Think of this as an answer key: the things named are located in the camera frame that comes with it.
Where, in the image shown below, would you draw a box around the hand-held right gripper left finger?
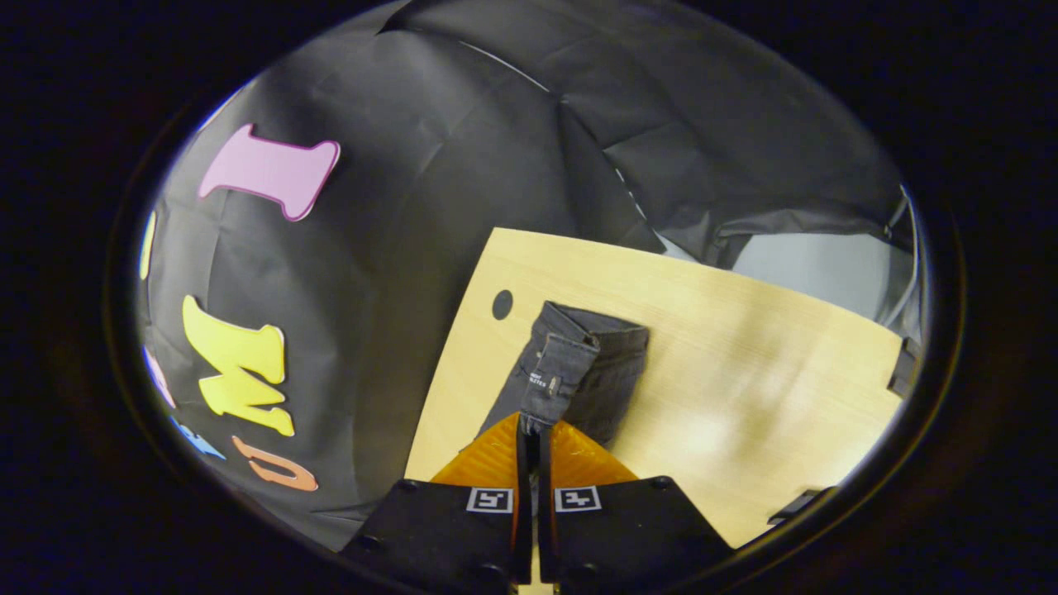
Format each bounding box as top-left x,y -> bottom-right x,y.
341,412 -> 534,595

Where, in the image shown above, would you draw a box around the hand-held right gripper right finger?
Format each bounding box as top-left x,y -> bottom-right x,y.
537,417 -> 736,595

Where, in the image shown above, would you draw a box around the black jeans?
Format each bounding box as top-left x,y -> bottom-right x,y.
478,301 -> 651,451

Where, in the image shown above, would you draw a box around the black table clamp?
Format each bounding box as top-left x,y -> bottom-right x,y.
887,337 -> 921,399
767,488 -> 830,526

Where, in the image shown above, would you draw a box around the black backdrop cloth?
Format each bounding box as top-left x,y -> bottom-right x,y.
136,0 -> 918,550

